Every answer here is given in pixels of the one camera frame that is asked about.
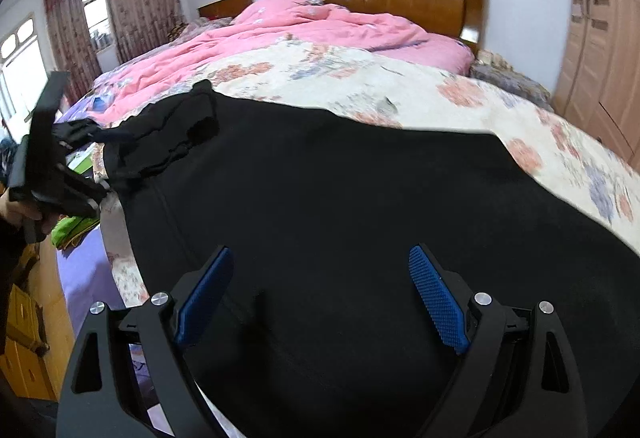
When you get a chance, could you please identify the person's left hand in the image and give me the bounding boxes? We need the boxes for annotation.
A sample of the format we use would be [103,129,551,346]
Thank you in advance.
[0,192,47,236]

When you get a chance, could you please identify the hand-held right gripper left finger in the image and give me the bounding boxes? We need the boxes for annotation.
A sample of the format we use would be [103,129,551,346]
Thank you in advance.
[56,245,236,438]

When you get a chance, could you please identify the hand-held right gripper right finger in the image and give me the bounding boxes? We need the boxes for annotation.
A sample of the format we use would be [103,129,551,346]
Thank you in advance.
[407,243,588,438]

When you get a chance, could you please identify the green cloth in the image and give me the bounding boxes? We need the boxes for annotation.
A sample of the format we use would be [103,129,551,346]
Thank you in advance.
[52,215,101,250]

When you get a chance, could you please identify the purple bed sheet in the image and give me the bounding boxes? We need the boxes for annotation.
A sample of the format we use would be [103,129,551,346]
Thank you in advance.
[55,225,132,335]

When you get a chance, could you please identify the light wooden wardrobe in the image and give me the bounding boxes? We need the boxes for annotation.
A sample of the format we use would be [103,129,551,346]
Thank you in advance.
[552,0,640,164]

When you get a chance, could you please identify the pink quilt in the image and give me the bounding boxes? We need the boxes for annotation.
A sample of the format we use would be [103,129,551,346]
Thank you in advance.
[57,0,473,126]

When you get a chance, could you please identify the yellow wooden cabinet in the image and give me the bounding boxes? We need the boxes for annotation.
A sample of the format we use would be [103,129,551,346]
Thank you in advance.
[0,238,76,403]

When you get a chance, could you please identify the window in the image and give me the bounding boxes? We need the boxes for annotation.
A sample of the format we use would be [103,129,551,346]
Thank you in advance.
[77,0,118,52]

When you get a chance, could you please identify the cream floral blanket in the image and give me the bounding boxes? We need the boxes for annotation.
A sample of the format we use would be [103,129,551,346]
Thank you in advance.
[92,41,640,309]

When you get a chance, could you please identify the black pants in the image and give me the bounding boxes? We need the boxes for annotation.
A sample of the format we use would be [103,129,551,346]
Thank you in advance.
[102,79,640,438]

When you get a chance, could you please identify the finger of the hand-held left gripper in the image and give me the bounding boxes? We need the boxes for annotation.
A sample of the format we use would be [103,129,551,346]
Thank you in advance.
[52,167,110,220]
[51,121,108,146]

